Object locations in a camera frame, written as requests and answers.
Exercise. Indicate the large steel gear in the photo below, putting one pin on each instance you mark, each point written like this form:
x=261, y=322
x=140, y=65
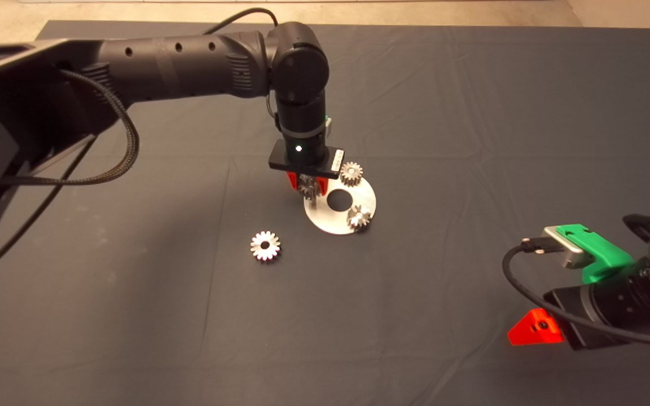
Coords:
x=266, y=246

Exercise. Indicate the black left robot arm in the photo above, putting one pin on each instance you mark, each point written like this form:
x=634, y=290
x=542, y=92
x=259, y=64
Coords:
x=189, y=62

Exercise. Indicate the small steel gear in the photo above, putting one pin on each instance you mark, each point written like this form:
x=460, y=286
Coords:
x=308, y=189
x=351, y=173
x=359, y=218

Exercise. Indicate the round metal plate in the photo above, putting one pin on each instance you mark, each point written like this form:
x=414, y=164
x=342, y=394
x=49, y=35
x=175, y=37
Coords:
x=330, y=223

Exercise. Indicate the silver left camera box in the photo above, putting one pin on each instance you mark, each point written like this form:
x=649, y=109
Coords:
x=329, y=131

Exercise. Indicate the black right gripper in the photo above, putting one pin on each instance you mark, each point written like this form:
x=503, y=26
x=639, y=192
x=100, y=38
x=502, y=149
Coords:
x=613, y=310

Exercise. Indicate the dark grey table cloth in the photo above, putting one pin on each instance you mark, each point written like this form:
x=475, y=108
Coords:
x=443, y=101

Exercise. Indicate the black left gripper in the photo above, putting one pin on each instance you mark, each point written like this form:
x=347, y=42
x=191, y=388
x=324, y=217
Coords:
x=302, y=158

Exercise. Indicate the silver right camera box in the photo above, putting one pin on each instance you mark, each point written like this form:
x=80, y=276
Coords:
x=567, y=251

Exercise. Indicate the green right camera mount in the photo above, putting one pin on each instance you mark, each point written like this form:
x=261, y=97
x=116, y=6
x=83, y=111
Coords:
x=604, y=251

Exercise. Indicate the silver camera box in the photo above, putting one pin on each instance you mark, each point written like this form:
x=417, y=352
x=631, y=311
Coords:
x=329, y=131
x=567, y=251

